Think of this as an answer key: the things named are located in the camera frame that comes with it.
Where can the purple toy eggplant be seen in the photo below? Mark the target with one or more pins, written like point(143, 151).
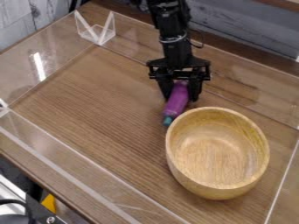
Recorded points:
point(176, 102)

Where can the clear acrylic tray wall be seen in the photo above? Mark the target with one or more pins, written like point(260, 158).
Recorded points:
point(84, 185)

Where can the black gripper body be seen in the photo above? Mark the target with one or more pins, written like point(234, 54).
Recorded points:
point(178, 65)

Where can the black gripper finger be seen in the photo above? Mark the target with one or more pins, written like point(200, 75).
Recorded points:
point(194, 88)
point(165, 85)

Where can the clear acrylic corner bracket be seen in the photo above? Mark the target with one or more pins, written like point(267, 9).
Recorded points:
point(99, 34)

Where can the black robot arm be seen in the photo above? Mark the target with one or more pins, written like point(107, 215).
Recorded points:
point(171, 16)

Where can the light wooden bowl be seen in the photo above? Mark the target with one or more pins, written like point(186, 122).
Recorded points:
point(216, 151)

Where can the yellow black device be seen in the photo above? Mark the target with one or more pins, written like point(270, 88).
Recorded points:
point(49, 204)

